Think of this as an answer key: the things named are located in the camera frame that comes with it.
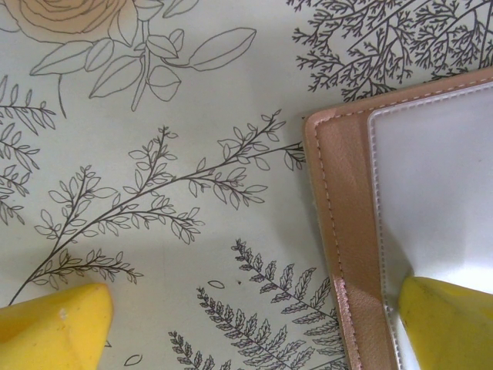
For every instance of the white floral tablecloth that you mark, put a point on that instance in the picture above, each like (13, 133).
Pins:
(154, 115)

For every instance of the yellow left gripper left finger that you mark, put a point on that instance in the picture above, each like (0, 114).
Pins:
(46, 331)

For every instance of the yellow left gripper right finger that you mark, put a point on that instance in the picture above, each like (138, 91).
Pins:
(450, 327)

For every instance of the pink card holder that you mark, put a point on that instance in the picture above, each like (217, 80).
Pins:
(346, 192)

